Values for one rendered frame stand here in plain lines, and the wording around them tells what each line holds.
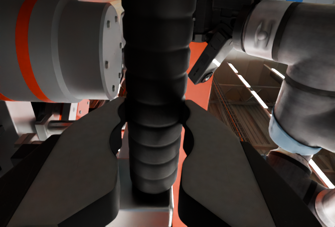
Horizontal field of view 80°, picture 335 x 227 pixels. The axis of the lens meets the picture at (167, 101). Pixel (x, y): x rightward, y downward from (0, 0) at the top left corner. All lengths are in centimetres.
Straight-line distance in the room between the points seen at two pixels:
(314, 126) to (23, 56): 34
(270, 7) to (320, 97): 12
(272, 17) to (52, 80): 27
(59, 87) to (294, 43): 27
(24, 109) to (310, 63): 41
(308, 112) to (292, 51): 8
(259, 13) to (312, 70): 9
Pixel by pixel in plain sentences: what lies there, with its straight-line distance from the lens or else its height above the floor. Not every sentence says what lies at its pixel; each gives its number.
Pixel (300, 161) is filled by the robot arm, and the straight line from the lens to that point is 67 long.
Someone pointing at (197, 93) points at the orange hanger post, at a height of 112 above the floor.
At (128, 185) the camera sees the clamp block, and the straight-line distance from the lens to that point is 17.
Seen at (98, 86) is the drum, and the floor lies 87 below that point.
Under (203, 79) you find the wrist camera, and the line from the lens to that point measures 38.
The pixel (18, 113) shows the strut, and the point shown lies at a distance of 38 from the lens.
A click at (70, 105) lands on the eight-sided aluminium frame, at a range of 54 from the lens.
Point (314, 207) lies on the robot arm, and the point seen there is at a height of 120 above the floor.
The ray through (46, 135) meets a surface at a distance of 42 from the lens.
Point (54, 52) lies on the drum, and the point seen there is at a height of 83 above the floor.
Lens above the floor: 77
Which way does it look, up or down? 29 degrees up
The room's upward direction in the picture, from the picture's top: 176 degrees counter-clockwise
